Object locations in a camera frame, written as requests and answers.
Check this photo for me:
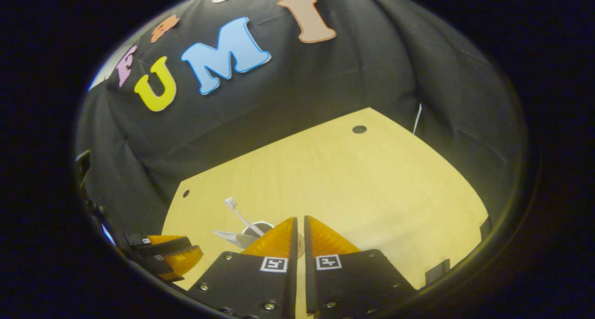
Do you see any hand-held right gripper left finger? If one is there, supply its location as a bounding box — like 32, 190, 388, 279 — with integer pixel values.
186, 216, 298, 319

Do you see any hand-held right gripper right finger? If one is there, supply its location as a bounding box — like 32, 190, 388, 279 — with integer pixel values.
304, 215, 417, 318

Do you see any white toothpaste tube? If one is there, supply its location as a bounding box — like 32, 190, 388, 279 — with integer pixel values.
213, 230, 259, 250

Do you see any white cup with wooden handle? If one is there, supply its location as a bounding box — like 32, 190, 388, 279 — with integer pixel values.
242, 221, 275, 239

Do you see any white toothbrush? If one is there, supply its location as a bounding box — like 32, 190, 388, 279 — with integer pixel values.
225, 197, 264, 236

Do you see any light wooden desktop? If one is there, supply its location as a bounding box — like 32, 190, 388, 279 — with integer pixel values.
161, 107, 489, 319

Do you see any black backdrop cloth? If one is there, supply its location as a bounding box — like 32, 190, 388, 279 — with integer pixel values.
74, 0, 529, 247

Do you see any black desk edge bracket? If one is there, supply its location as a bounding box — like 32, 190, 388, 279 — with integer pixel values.
425, 259, 451, 285

